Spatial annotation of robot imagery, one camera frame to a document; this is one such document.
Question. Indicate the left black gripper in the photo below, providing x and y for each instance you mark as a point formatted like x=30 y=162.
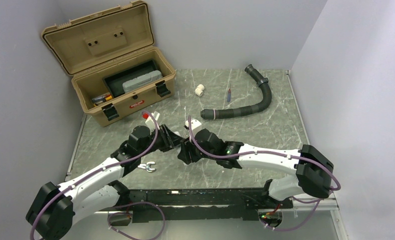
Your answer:
x=169 y=139

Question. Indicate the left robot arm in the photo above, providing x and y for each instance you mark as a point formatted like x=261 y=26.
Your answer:
x=56 y=208

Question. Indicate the tan plastic toolbox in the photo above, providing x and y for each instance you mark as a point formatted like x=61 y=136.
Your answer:
x=98 y=45

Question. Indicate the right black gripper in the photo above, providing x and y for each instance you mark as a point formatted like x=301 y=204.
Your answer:
x=186 y=154

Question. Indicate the orange black tool in toolbox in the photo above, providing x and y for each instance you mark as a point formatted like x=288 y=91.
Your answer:
x=101 y=99

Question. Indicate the silver open-end wrench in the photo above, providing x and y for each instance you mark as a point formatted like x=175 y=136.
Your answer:
x=148 y=166

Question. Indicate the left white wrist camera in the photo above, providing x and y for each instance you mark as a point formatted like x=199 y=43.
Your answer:
x=150 y=119

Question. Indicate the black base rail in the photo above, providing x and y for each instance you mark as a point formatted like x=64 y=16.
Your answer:
x=197 y=204

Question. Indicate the white pipe fitting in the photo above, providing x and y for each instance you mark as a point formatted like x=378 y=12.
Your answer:
x=199 y=90

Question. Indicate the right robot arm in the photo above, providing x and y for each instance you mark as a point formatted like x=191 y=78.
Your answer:
x=307 y=170

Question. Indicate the grey plastic case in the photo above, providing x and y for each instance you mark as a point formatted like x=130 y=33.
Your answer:
x=140 y=81

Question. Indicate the black tray in toolbox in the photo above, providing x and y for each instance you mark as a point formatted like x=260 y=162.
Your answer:
x=114 y=82

